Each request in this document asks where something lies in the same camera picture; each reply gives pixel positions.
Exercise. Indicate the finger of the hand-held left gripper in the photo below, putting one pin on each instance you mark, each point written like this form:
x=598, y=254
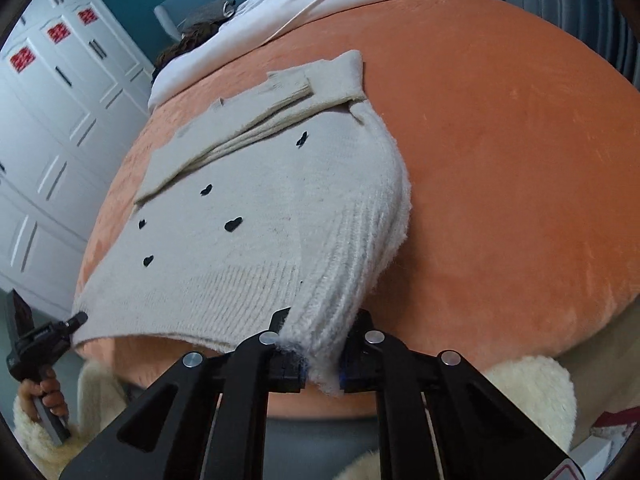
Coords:
x=76, y=320

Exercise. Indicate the white quilt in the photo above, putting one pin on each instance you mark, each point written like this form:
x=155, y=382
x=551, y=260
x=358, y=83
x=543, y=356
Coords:
x=310, y=15

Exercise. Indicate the person's left hand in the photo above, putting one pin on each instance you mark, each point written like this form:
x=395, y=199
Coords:
x=50, y=395

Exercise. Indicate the cream knitted sweater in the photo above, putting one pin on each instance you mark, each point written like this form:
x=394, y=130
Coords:
x=270, y=220

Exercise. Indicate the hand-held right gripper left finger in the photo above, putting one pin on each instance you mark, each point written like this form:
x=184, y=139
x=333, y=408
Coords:
x=285, y=366

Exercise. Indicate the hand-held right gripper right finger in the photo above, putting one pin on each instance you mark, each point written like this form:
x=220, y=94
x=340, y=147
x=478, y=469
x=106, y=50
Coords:
x=356, y=367

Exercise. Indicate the red and white box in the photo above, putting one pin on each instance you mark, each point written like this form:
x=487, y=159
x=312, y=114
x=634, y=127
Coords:
x=607, y=440

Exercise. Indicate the white wardrobe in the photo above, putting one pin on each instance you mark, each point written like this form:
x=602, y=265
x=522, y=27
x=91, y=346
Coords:
x=55, y=125

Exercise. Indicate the grey pleated curtain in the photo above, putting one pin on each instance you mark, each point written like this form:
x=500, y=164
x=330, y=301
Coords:
x=560, y=5

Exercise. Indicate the dark curly fur cloth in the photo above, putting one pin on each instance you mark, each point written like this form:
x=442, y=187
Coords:
x=187, y=42

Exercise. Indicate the orange plush blanket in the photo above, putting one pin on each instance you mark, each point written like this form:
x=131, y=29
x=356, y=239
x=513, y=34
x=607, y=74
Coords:
x=500, y=170

